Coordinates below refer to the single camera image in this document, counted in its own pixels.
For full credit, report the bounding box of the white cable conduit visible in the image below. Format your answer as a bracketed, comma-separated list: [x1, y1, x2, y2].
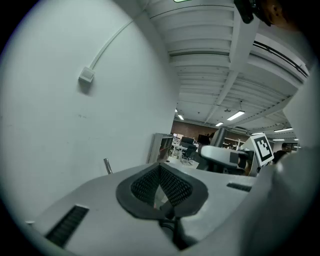
[88, 18, 137, 71]

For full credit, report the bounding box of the black office chair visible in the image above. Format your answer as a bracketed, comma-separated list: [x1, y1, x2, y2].
[181, 144, 198, 161]

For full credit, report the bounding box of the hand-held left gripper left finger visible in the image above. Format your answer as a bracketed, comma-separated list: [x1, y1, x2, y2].
[26, 162, 180, 256]

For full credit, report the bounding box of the white office desk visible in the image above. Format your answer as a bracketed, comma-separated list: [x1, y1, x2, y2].
[171, 143, 188, 160]

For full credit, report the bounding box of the grey wooden shelf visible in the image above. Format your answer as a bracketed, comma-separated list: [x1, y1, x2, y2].
[147, 132, 175, 165]

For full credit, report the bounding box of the group of ceiling strip lights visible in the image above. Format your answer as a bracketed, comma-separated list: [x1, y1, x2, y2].
[174, 108, 300, 150]

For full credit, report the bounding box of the person's head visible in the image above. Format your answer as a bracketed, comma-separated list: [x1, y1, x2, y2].
[258, 0, 301, 32]

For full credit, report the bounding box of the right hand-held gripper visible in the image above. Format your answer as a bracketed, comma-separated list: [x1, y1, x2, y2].
[197, 132, 275, 177]

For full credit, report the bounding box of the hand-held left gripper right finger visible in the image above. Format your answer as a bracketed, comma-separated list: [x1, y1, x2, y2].
[159, 162, 257, 248]

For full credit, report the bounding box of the white wall switch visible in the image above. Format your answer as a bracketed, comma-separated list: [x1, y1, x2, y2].
[78, 66, 96, 88]

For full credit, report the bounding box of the black head-worn camera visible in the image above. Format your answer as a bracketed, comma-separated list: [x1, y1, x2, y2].
[233, 0, 261, 25]

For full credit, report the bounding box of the black ceiling track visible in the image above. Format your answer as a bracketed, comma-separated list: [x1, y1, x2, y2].
[252, 40, 310, 77]

